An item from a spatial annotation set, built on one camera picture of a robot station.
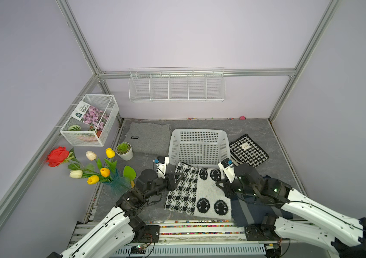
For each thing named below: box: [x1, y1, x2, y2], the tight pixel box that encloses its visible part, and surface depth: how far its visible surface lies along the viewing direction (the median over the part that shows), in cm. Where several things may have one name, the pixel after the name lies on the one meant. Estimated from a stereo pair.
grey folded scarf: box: [123, 122, 172, 156], surface depth 107 cm
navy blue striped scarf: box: [230, 192, 294, 228], surface depth 78 cm
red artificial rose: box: [46, 146, 70, 168], surface depth 61 cm
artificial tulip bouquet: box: [67, 148, 137, 195], surface depth 69 cm
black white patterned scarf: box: [164, 162, 232, 220], surface depth 72 cm
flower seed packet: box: [71, 101, 110, 132], surface depth 76 cm
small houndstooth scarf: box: [229, 133, 270, 168], surface depth 100 cm
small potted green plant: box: [115, 141, 133, 161], surface depth 96 cm
